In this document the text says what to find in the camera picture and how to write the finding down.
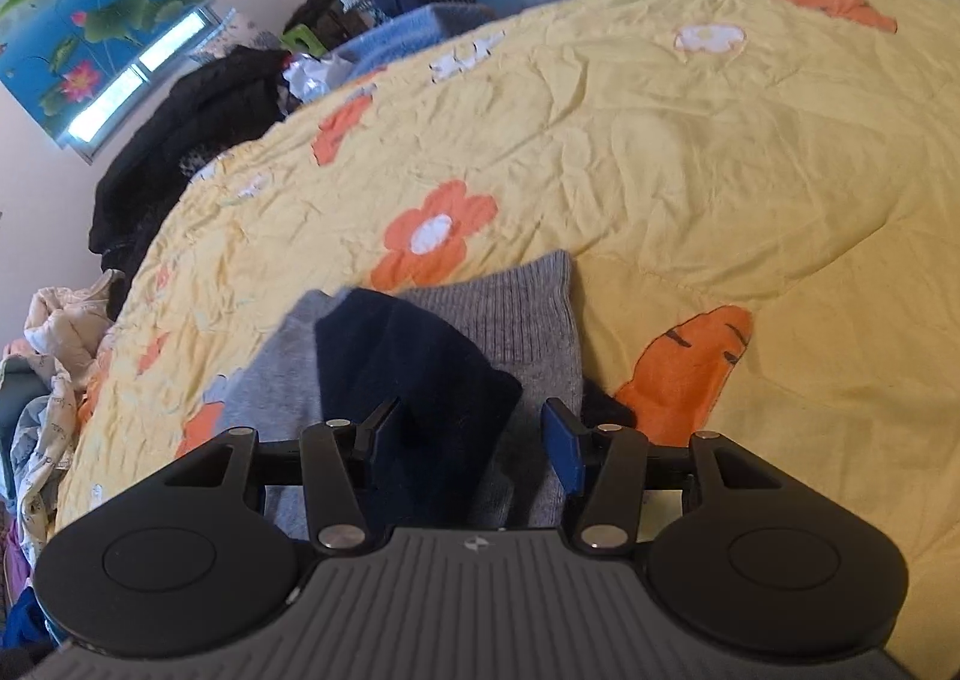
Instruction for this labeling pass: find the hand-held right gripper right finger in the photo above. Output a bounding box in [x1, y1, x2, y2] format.
[541, 396, 808, 558]

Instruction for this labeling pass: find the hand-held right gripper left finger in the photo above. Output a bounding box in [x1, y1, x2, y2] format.
[161, 396, 402, 558]

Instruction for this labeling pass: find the navy sock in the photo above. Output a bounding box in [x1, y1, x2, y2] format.
[315, 288, 524, 531]

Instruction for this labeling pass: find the grey and navy knit sweater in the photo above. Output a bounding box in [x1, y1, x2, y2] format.
[217, 249, 587, 540]

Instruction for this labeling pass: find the yellow printed blanket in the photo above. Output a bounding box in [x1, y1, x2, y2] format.
[56, 0, 960, 680]

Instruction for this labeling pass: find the beige quilted cloth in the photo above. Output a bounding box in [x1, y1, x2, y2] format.
[21, 267, 122, 441]

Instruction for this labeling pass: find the white crumpled cloth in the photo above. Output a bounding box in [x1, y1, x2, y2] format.
[282, 50, 353, 104]

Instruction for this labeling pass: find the black coat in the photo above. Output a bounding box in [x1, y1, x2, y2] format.
[88, 46, 292, 276]

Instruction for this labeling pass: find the light blue knit cloth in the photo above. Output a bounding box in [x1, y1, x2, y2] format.
[330, 4, 497, 76]

